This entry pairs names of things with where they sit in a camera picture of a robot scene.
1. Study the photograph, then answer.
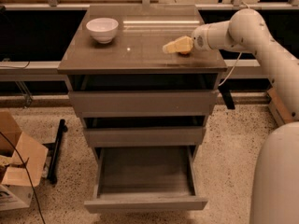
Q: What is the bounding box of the black table leg bracket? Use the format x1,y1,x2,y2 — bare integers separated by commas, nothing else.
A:
218,84,235,110

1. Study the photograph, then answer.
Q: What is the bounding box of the black metal stand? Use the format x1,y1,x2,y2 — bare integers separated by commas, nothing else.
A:
45,119,68,185

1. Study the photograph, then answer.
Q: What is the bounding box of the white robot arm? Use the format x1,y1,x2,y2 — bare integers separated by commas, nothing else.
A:
163,8,299,224

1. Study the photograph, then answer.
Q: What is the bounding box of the cardboard box right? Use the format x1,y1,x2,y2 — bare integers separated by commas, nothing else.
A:
267,88,294,126

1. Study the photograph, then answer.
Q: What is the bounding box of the white ceramic bowl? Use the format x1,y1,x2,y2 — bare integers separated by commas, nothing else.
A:
86,18,119,44

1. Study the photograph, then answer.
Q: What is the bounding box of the top grey drawer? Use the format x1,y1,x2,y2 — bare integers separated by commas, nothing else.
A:
68,91,217,118

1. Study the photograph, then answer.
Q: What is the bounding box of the bottom grey open drawer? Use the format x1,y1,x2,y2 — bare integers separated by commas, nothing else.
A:
84,146,207,213

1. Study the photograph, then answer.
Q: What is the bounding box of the grey drawer cabinet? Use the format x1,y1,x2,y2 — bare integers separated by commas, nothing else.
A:
57,4,228,215

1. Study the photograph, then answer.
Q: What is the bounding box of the black cable left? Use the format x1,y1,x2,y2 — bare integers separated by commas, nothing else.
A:
0,131,47,224

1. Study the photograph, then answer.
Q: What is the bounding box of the open cardboard box left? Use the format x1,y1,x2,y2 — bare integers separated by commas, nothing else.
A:
0,111,48,211

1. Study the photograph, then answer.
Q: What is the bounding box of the white cable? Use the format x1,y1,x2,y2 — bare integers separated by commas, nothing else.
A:
218,51,243,88

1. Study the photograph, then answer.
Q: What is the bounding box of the middle grey drawer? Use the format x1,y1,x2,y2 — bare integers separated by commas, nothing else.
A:
83,127,206,147

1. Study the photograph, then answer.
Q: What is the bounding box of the orange fruit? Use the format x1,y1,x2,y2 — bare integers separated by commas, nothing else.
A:
179,50,191,55

